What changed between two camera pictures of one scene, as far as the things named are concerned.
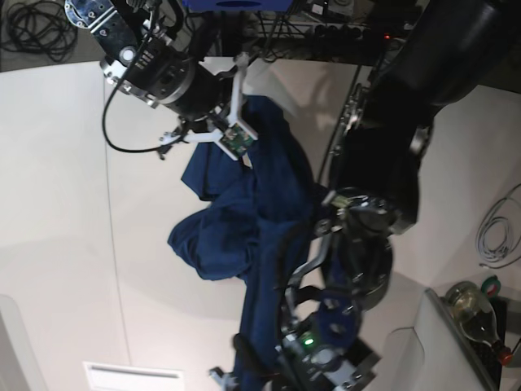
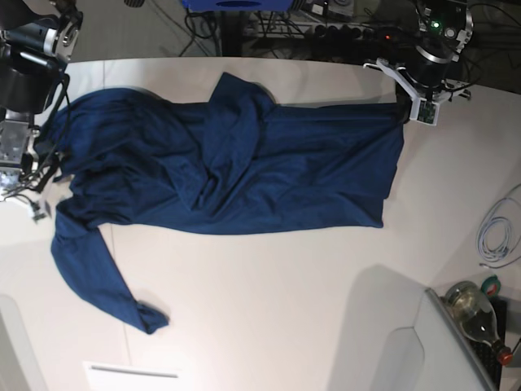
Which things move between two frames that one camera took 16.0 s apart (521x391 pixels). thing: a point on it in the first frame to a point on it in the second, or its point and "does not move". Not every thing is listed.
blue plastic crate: [238, 5] does not move
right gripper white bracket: [234, 137] to [29, 191]
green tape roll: [491, 285] does not move
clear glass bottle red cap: [472, 308] does not move
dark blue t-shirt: [256, 226] to [234, 163]
